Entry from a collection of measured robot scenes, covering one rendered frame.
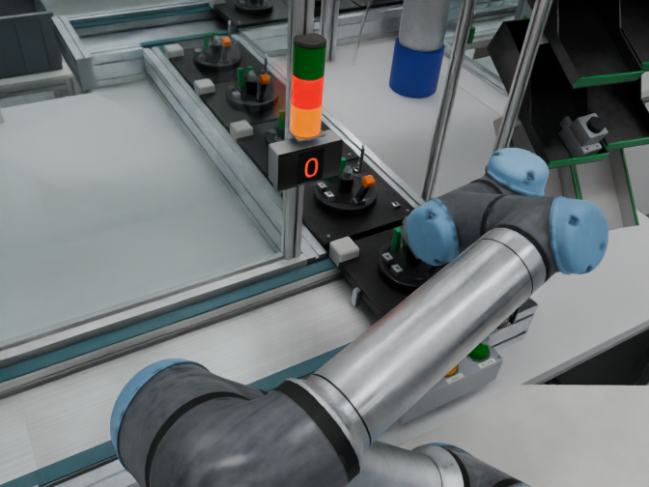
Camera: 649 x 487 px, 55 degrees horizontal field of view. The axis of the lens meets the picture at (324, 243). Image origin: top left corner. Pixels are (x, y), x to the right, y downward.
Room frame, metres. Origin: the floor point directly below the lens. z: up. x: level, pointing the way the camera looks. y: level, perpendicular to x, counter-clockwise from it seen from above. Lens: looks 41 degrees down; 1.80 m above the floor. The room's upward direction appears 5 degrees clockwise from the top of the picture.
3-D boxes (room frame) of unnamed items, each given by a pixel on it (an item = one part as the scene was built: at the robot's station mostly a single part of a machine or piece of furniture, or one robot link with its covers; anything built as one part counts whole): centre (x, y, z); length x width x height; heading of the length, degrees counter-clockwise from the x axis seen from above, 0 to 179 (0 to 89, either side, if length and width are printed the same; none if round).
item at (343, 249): (0.94, -0.04, 0.97); 0.05 x 0.05 x 0.04; 33
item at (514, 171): (0.66, -0.23, 1.33); 0.09 x 0.08 x 0.11; 130
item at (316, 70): (0.90, 0.05, 1.39); 0.05 x 0.05 x 0.05
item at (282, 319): (0.77, 0.09, 0.91); 0.84 x 0.28 x 0.10; 123
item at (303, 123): (0.90, 0.05, 1.29); 0.05 x 0.05 x 0.05
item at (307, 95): (0.90, 0.05, 1.34); 0.05 x 0.05 x 0.05
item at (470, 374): (0.68, -0.22, 0.93); 0.21 x 0.07 x 0.06; 123
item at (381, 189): (1.12, -0.04, 1.01); 0.24 x 0.24 x 0.13; 33
